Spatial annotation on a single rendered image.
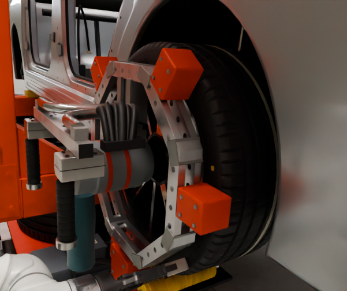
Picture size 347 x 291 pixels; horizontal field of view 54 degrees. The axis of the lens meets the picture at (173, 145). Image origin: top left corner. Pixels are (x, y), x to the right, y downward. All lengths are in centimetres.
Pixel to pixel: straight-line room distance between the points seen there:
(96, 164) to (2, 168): 66
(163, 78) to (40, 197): 81
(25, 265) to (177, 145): 44
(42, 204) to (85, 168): 72
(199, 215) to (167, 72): 29
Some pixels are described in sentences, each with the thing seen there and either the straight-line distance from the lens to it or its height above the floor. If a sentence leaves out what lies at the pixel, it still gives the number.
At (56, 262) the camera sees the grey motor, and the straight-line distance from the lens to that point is 135.
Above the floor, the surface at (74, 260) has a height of 52.
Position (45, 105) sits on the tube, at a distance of 93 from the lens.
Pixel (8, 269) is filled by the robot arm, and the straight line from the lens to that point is 87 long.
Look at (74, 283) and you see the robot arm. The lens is 79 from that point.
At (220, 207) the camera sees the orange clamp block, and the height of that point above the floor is 87.
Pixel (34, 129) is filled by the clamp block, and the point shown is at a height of 93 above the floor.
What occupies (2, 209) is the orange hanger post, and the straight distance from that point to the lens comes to 138.
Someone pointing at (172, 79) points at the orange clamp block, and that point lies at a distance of 71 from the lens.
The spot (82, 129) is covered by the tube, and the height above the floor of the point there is 100.
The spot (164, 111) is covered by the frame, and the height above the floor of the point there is 103.
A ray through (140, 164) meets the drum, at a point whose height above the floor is 87.
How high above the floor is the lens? 116
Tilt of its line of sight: 16 degrees down
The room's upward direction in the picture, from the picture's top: 4 degrees clockwise
